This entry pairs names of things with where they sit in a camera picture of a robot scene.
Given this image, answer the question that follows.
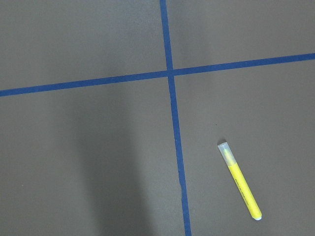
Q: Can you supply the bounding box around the yellow highlighter pen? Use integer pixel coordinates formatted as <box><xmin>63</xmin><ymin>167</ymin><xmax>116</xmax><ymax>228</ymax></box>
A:
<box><xmin>218</xmin><ymin>142</ymin><xmax>262</xmax><ymax>221</ymax></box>

